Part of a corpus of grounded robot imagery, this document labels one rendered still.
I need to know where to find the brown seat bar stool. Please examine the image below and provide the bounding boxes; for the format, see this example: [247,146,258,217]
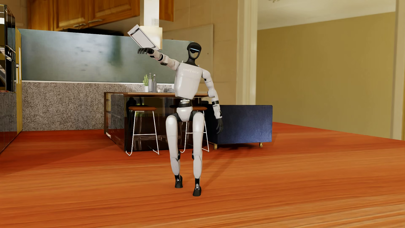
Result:
[126,106,160,156]
[180,106,210,154]

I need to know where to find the white range hood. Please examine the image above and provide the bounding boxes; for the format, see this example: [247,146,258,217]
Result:
[127,0,163,50]

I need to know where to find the dark blue sofa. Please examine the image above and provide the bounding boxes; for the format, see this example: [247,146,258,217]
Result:
[202,105,273,149]

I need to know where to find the white left robot leg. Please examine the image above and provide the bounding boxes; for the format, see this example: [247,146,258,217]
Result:
[191,111,205,197]

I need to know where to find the white robot leg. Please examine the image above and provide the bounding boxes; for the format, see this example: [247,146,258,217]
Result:
[165,114,184,189]
[191,111,205,197]

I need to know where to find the black robot head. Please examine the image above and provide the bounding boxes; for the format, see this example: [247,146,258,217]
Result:
[185,42,202,66]

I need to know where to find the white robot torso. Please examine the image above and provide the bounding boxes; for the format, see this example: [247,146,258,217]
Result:
[173,62,206,122]

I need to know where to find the white right robot leg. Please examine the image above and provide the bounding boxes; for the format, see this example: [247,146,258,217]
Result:
[165,114,184,189]

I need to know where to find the glossy kitchen island counter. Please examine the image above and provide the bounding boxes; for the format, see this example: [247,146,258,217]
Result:
[104,91,209,152]

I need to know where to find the granite kitchen counter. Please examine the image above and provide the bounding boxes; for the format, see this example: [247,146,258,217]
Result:
[22,81,175,132]

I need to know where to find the black built-in oven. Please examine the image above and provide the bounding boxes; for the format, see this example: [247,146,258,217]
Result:
[0,4,16,94]

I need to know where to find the wooden wall cabinets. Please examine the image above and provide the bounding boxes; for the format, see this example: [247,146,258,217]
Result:
[30,0,174,32]

